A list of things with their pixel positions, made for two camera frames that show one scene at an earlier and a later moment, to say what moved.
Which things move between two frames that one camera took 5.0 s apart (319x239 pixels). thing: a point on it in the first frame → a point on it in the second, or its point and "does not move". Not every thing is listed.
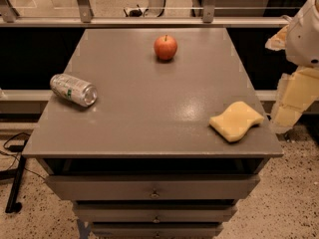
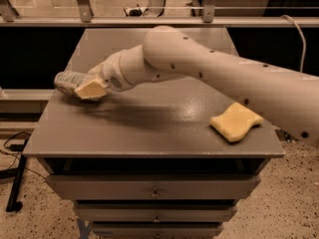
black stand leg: x=12 y=205 does not move
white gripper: x=304 y=39 → x=109 y=71
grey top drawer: x=153 y=187 does not move
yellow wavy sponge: x=235 y=120 does not move
